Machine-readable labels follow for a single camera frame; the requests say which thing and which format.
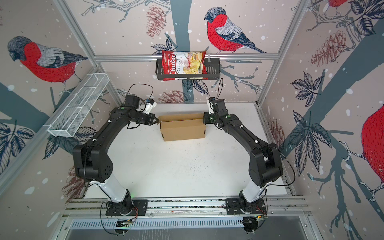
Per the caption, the brown cardboard paper box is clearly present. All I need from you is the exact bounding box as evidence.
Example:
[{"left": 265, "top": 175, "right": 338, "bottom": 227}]
[{"left": 159, "top": 113, "right": 206, "bottom": 142}]

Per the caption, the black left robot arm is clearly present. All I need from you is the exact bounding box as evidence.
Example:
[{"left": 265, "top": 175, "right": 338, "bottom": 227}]
[{"left": 73, "top": 95, "right": 160, "bottom": 212}]

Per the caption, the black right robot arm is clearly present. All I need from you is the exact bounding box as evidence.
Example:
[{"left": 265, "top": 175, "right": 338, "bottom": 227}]
[{"left": 203, "top": 97, "right": 284, "bottom": 207}]

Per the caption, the red cassava chips bag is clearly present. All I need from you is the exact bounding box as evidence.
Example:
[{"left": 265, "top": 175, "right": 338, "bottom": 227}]
[{"left": 162, "top": 51, "right": 207, "bottom": 75}]

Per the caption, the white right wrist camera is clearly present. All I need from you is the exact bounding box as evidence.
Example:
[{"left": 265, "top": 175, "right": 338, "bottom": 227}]
[{"left": 207, "top": 97, "right": 216, "bottom": 114}]

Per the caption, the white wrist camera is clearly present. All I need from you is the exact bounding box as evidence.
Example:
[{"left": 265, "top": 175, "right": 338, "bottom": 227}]
[
  {"left": 144, "top": 98, "right": 157, "bottom": 115},
  {"left": 207, "top": 97, "right": 216, "bottom": 114}
]

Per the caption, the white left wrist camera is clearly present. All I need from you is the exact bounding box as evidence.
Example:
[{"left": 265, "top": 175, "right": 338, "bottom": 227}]
[{"left": 144, "top": 98, "right": 157, "bottom": 115}]

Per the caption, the black wire wall basket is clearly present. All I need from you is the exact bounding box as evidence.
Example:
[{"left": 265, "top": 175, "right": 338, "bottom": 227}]
[{"left": 155, "top": 58, "right": 221, "bottom": 81}]

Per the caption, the white mesh wall shelf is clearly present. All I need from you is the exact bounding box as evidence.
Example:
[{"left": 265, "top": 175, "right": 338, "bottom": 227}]
[{"left": 48, "top": 73, "right": 110, "bottom": 137}]

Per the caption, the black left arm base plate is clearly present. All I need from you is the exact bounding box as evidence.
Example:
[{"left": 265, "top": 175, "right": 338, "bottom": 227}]
[{"left": 106, "top": 200, "right": 149, "bottom": 217}]

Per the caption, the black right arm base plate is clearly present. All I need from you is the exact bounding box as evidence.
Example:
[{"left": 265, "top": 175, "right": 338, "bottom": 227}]
[{"left": 225, "top": 198, "right": 267, "bottom": 215}]

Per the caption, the aluminium front rail frame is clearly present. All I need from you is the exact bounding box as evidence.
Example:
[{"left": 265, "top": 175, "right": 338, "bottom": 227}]
[{"left": 58, "top": 195, "right": 311, "bottom": 234}]

